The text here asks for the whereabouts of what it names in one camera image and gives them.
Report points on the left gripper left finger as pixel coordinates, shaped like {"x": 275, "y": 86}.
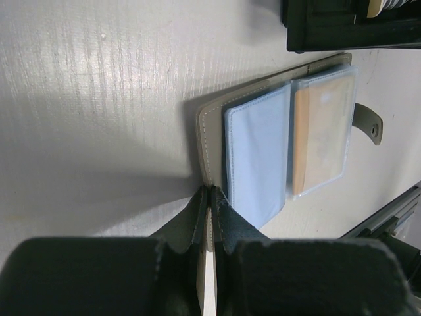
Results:
{"x": 154, "y": 275}

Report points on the white card stack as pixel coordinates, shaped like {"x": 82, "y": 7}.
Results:
{"x": 375, "y": 7}

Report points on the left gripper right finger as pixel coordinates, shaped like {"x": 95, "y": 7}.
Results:
{"x": 257, "y": 275}

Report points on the black plastic card tray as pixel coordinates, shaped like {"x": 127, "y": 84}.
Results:
{"x": 343, "y": 25}

